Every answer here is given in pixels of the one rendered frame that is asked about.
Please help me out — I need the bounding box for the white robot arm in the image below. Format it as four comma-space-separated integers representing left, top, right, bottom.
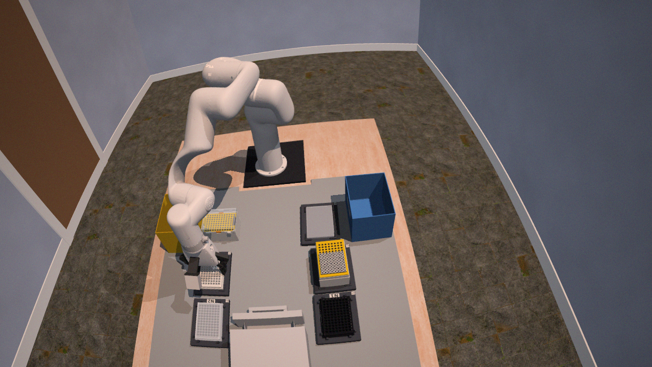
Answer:
167, 57, 294, 252

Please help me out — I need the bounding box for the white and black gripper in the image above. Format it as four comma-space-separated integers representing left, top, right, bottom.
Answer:
179, 239, 229, 275

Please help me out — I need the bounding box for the blue open-top bin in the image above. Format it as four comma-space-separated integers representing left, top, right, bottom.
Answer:
345, 172, 396, 242

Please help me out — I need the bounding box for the yellow open-top bin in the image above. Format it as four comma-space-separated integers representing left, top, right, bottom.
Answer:
155, 194, 183, 253

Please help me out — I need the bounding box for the grey bench mat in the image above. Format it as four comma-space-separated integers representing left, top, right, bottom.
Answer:
149, 176, 421, 367

